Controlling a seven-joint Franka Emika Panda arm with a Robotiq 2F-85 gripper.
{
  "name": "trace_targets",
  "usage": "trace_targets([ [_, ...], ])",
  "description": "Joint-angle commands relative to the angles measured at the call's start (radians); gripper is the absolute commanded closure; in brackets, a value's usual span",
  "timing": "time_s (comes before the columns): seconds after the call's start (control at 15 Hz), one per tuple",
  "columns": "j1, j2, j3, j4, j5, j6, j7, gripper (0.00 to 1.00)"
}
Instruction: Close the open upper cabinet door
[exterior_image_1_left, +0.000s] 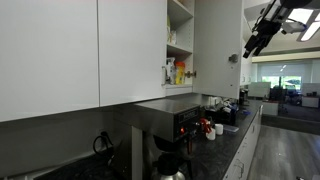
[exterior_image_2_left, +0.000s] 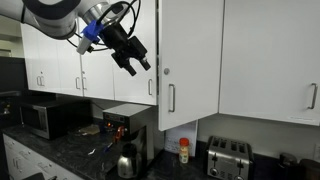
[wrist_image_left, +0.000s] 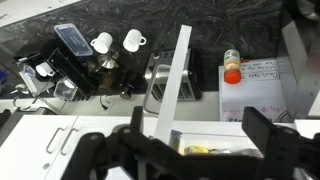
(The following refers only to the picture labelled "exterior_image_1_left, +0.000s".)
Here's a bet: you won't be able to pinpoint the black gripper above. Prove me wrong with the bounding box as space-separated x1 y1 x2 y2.
242 18 283 60

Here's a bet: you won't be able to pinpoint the white cabinet door with lock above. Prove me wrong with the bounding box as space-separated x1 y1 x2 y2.
192 0 244 100

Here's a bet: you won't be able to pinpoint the round silver door lock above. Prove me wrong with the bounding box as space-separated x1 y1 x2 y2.
228 53 239 64

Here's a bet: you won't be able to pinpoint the brass cabinet door hinge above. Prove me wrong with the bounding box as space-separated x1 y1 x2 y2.
185 70 198 79

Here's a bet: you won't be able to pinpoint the white cabinet body with shelves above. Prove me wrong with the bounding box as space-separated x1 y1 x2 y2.
165 0 196 98

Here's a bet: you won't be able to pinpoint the white office cabinet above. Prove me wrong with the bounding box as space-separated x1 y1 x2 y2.
301 82 320 109

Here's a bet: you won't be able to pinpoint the white office partition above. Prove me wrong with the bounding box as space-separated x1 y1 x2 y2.
247 81 272 99

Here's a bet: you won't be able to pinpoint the black countertop appliance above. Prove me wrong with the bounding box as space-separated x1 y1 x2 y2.
238 88 250 107

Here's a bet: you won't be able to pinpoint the black office chair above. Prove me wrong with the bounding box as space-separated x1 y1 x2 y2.
269 85 285 103

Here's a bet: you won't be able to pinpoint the rectangular ceiling light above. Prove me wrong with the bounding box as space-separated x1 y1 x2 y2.
287 8 315 25
299 13 320 43

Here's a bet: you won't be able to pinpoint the black condiment organizer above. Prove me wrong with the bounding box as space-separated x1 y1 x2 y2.
204 105 238 127

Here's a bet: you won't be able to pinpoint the yellow canister orange lid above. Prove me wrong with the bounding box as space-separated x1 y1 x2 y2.
175 61 186 86

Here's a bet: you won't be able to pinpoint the small white package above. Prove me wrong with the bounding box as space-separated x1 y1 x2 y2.
170 30 178 45

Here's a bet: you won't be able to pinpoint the clear plastic food container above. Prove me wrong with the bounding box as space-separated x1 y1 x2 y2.
223 124 240 134

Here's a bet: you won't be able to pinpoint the white mug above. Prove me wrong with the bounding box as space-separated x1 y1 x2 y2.
214 123 225 136
205 128 217 142

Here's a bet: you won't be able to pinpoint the pale yellow box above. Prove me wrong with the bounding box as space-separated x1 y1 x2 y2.
166 16 172 44

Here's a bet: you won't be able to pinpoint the red plastic tool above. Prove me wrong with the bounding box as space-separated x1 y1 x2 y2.
198 117 214 135

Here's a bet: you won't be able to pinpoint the white lower cabinets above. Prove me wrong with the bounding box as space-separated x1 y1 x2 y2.
222 104 264 180

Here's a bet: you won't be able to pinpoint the stainless steel coffee maker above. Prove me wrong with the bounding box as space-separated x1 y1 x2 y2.
113 98 202 180

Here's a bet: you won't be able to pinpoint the silver cabinet door handle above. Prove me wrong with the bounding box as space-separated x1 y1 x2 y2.
161 64 168 85

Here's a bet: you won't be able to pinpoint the silver drawer handle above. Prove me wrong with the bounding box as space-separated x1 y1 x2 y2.
234 158 245 179

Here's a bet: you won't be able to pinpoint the black power cable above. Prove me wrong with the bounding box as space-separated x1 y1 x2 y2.
92 130 116 164

